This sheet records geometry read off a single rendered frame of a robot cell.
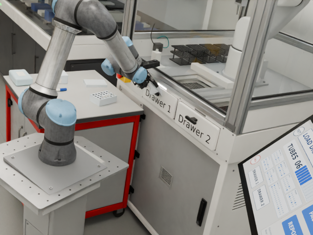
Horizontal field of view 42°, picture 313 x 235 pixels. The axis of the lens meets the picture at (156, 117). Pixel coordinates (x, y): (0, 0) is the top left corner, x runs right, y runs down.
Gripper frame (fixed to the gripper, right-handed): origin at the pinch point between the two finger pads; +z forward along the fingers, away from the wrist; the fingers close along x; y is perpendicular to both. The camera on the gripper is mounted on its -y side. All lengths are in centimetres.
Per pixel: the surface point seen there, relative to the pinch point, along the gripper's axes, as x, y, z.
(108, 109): -11.5, 24.0, -2.6
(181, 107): 25.1, 1.3, -1.1
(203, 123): 42.2, 2.5, 0.5
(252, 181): 93, 19, -16
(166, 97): 11.8, 0.4, -0.9
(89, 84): -41.5, 19.3, -4.5
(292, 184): 109, 16, -23
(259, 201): 102, 24, -20
